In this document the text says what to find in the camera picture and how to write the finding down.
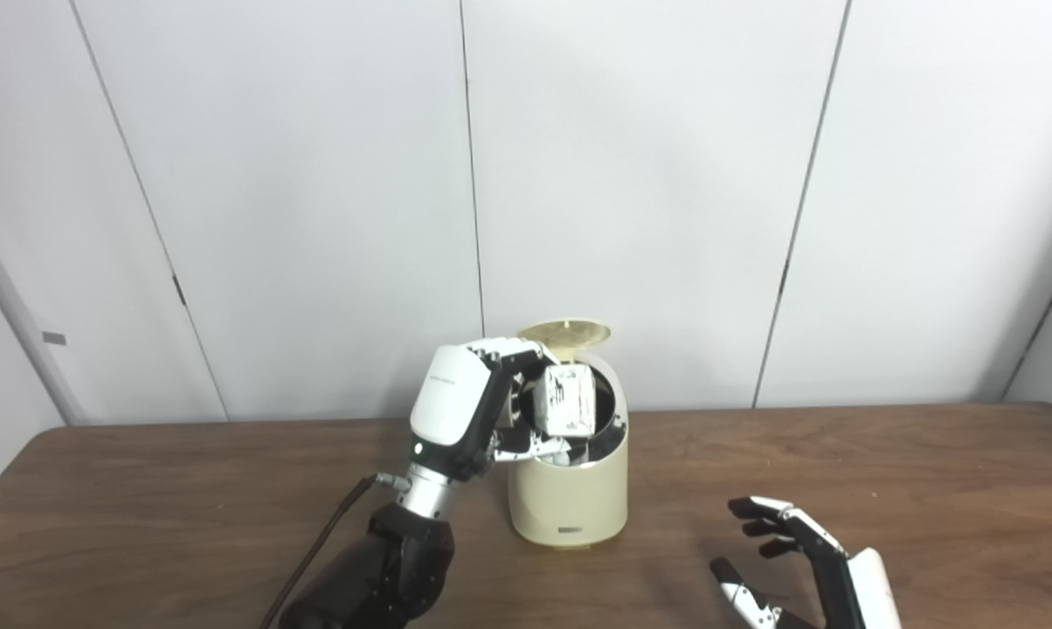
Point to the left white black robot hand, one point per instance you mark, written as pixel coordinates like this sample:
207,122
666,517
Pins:
447,393

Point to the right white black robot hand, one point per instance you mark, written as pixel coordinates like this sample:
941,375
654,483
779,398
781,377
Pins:
840,585

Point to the white green milk carton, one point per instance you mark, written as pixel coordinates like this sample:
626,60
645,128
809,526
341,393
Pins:
565,402

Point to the cream round bin lid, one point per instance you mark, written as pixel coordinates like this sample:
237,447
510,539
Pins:
570,332

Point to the cream-colored trash bin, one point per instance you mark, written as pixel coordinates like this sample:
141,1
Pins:
565,502

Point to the black wall panel hinge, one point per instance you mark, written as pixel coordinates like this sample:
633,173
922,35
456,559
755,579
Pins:
177,290

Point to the grey wall tag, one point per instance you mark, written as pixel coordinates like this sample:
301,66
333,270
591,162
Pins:
53,338

